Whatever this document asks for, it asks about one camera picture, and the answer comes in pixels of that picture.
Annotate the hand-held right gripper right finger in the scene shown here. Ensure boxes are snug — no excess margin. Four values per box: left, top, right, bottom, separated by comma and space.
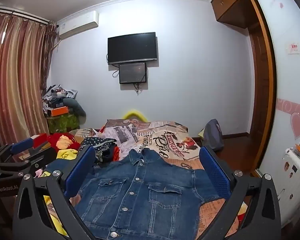
199, 146, 282, 240

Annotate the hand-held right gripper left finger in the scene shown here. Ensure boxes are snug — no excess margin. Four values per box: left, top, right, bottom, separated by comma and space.
12, 145, 96, 240

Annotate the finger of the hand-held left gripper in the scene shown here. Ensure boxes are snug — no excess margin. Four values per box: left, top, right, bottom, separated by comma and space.
0, 147, 56, 175
0, 137, 35, 165

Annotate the blue denim jacket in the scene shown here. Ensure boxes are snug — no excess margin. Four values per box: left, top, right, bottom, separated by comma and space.
74, 148, 227, 240

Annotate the yellow garment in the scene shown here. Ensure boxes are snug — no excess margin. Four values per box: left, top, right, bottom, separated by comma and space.
40, 149, 78, 239

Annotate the red fluffy garment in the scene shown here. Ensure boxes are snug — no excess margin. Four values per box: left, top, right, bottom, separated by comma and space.
31, 132, 80, 153

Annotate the navy patterned garment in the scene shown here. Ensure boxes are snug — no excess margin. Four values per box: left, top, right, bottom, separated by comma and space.
80, 136, 117, 167

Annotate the grey backpack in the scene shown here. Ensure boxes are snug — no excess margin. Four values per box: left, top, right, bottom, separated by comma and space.
202, 119, 224, 152

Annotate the orange red garment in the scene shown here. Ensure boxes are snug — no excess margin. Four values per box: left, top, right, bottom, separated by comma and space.
112, 145, 122, 162

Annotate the green cloth covered table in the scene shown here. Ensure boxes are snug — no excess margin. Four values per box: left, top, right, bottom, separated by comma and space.
47, 114, 80, 134

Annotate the orange box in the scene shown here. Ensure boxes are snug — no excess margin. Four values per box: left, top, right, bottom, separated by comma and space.
50, 107, 70, 117

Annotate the dark grey cloth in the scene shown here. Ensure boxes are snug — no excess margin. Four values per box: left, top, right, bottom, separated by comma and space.
63, 97, 87, 118

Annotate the printed bedsheet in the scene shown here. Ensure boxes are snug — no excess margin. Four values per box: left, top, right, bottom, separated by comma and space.
44, 119, 253, 240

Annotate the striped brown curtain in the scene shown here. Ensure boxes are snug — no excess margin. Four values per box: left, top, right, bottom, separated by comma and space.
0, 11, 50, 143

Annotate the yellow curved object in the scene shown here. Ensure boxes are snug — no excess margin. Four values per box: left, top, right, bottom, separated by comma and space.
122, 109, 147, 122

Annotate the white suitcase with stickers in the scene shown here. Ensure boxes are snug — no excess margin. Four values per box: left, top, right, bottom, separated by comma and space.
272, 142, 300, 228

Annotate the dark patterned curtain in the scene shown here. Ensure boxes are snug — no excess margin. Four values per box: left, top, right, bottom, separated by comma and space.
40, 21, 59, 92

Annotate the white heart print wardrobe door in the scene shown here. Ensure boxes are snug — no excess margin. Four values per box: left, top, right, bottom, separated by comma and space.
254, 0, 300, 180

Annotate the white air conditioner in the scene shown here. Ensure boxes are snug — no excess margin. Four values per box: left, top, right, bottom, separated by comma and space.
57, 11, 100, 40

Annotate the wooden overhead cabinet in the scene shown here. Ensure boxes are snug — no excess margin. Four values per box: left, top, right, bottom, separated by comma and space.
211, 0, 253, 29

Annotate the small black wall monitor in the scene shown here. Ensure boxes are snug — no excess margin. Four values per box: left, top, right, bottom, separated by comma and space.
119, 62, 147, 84

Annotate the large black wall television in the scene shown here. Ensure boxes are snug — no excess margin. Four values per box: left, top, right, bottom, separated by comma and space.
107, 32, 157, 65

